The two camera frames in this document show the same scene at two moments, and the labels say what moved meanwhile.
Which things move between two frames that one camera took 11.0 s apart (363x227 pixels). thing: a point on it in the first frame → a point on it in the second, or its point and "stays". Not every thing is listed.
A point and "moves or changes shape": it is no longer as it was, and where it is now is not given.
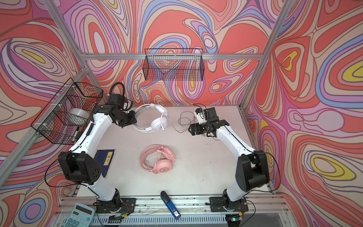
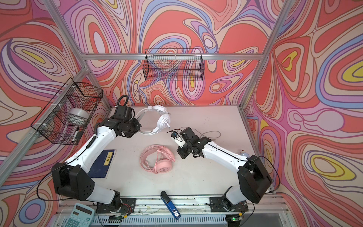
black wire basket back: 173,64 stays
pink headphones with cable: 165,158 stays
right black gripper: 198,130 → 179,150
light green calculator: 81,215 stays
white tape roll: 77,117 stays
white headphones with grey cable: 159,122 moves or changes shape
